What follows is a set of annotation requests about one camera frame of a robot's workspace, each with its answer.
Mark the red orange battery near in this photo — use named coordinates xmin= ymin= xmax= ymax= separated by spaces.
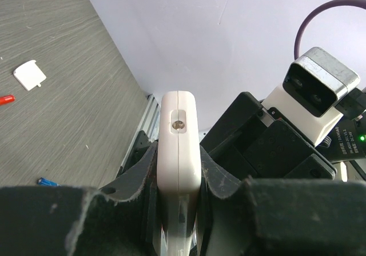
xmin=0 ymin=95 xmax=15 ymax=106

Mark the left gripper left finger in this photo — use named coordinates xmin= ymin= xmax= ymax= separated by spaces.
xmin=1 ymin=143 xmax=161 ymax=255

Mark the blue battery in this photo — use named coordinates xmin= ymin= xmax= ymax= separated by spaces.
xmin=36 ymin=177 xmax=59 ymax=187

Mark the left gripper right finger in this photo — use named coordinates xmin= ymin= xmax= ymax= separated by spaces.
xmin=196 ymin=151 xmax=365 ymax=255

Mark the white battery cover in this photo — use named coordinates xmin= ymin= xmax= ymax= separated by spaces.
xmin=13 ymin=60 xmax=46 ymax=91

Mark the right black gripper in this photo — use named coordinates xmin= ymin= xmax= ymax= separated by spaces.
xmin=201 ymin=92 xmax=337 ymax=179

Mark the white remote control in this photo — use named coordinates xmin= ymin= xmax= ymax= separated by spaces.
xmin=157 ymin=91 xmax=201 ymax=255

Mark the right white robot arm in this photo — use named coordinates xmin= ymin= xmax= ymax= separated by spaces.
xmin=201 ymin=92 xmax=365 ymax=180

